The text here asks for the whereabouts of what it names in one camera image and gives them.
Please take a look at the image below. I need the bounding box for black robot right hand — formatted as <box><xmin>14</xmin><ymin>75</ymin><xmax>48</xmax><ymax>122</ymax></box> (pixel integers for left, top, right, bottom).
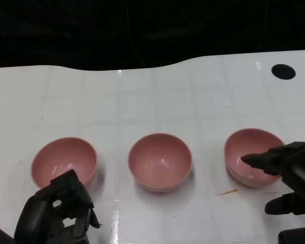
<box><xmin>240</xmin><ymin>141</ymin><xmax>305</xmax><ymax>217</ymax></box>

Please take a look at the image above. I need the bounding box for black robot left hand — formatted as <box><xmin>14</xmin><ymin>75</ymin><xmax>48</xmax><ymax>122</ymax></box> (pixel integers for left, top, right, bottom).
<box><xmin>14</xmin><ymin>169</ymin><xmax>104</xmax><ymax>244</ymax></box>

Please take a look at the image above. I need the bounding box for pink plastic bowl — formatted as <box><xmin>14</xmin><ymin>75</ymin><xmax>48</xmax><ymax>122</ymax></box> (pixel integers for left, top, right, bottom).
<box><xmin>31</xmin><ymin>137</ymin><xmax>99</xmax><ymax>190</ymax></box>
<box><xmin>224</xmin><ymin>128</ymin><xmax>287</xmax><ymax>189</ymax></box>
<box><xmin>128</xmin><ymin>133</ymin><xmax>193</xmax><ymax>193</ymax></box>

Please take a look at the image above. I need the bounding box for small orange brown sliver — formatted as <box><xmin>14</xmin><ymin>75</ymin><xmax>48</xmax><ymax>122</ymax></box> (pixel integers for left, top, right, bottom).
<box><xmin>215</xmin><ymin>189</ymin><xmax>238</xmax><ymax>196</ymax></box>

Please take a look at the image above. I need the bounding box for black round table grommet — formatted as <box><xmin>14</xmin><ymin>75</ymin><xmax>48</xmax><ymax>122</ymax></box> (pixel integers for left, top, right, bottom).
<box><xmin>271</xmin><ymin>64</ymin><xmax>296</xmax><ymax>80</ymax></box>

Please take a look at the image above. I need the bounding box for black cloth backdrop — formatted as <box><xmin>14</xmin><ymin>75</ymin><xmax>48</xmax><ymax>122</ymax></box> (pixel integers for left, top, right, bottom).
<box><xmin>0</xmin><ymin>0</ymin><xmax>305</xmax><ymax>72</ymax></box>

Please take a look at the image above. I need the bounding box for black right wrist camera bracket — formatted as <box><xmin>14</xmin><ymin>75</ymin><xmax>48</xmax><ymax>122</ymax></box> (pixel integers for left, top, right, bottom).
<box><xmin>278</xmin><ymin>227</ymin><xmax>305</xmax><ymax>244</ymax></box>

